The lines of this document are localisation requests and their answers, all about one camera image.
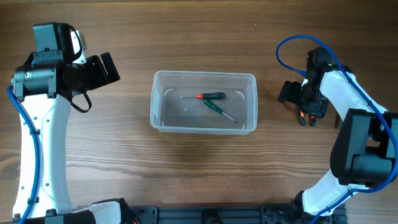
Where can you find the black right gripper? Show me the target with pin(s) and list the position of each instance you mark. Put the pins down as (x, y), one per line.
(318, 109)

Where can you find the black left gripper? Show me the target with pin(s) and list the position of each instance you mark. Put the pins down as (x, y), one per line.
(101, 78)

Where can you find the black red-collar screwdriver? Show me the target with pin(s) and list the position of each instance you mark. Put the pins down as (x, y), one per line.
(208, 96)

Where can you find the green handled screwdriver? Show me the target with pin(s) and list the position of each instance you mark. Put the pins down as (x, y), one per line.
(217, 109)

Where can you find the clear plastic container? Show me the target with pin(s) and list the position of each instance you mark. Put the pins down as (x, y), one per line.
(170, 113)

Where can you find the red handled cutters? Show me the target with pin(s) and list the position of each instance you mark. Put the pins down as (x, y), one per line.
(338, 122)

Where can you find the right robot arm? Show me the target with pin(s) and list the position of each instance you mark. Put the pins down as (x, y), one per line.
(363, 158)

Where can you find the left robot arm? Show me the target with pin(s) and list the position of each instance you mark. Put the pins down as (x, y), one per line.
(42, 91)

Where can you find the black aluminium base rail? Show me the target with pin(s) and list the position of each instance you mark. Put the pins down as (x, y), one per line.
(278, 213)

